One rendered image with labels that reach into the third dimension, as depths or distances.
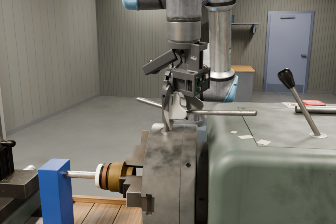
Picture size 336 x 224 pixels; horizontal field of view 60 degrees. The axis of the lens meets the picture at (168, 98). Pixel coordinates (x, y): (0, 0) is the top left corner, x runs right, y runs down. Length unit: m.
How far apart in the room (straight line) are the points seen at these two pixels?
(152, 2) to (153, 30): 6.43
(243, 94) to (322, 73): 2.59
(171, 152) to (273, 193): 0.25
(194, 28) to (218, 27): 0.50
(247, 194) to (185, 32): 0.35
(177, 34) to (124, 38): 6.78
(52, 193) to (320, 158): 0.70
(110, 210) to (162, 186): 0.43
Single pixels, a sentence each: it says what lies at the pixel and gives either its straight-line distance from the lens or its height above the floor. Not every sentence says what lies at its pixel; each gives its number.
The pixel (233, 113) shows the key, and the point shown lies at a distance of 0.63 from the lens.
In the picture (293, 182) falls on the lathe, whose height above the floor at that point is 1.20.
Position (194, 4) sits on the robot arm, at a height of 1.54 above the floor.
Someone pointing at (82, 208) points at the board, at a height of 0.88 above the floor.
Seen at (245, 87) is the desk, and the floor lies 0.35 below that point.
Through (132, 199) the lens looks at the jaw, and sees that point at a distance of 0.74.
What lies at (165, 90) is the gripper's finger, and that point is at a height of 1.36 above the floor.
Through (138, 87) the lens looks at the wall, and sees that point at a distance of 7.38.
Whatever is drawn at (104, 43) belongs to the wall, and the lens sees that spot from 7.60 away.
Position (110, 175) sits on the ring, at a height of 1.10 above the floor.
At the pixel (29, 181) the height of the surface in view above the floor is 1.02.
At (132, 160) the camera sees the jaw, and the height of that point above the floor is 1.13.
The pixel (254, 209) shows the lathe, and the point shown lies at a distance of 0.64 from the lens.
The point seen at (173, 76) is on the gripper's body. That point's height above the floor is 1.39.
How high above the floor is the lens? 1.47
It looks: 12 degrees down
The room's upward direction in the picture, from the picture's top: straight up
